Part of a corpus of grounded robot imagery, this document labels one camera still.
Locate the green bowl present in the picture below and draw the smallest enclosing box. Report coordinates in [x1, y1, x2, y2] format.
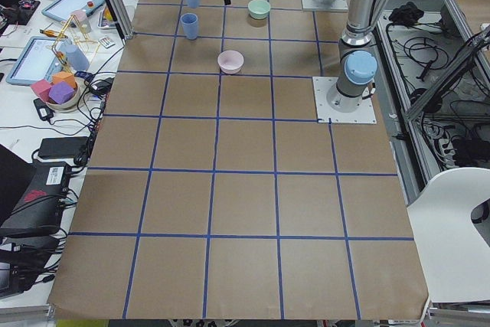
[247, 0, 271, 20]

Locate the pink bowl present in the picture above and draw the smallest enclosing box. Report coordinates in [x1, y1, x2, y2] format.
[217, 50, 244, 74]

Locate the metal tray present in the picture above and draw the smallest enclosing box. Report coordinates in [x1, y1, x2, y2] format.
[97, 8, 116, 31]

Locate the far teach pendant tablet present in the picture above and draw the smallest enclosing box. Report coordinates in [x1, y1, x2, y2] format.
[41, 0, 105, 22]

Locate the teach pendant tablet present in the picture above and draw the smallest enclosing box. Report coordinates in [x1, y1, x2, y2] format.
[41, 0, 105, 22]
[6, 36, 63, 86]

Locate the pink cup on desk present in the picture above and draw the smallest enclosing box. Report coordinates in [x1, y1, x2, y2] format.
[71, 9, 90, 29]

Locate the blue cup on rack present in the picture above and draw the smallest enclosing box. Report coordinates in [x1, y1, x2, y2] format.
[65, 44, 90, 71]

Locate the near teach pendant tablet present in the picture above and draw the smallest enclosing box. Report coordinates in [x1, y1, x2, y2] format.
[6, 36, 63, 86]

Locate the bowl of foam cubes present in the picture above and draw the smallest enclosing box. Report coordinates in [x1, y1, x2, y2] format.
[31, 71, 81, 113]

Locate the black computer box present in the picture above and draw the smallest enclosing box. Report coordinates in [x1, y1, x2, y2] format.
[1, 146, 69, 238]

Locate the white chair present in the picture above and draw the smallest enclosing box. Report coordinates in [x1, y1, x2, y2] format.
[407, 167, 489, 303]

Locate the gold wire rack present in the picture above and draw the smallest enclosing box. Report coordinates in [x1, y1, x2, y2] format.
[51, 15, 100, 71]

